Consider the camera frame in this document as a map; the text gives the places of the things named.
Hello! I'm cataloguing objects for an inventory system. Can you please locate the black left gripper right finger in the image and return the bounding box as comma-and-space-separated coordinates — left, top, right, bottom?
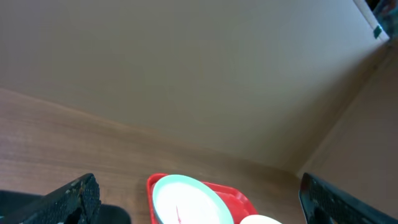
299, 173, 397, 224

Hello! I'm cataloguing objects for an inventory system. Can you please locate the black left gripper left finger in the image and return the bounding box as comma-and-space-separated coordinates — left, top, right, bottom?
1, 173, 101, 224

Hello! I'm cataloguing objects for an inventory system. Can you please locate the white plate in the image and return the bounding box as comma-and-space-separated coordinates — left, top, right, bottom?
239, 215, 281, 224

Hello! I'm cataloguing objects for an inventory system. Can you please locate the red plastic tray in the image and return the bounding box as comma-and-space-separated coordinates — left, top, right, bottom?
146, 173, 258, 224

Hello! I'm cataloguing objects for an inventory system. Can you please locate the light blue plate rear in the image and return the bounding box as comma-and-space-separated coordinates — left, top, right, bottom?
152, 174, 234, 224

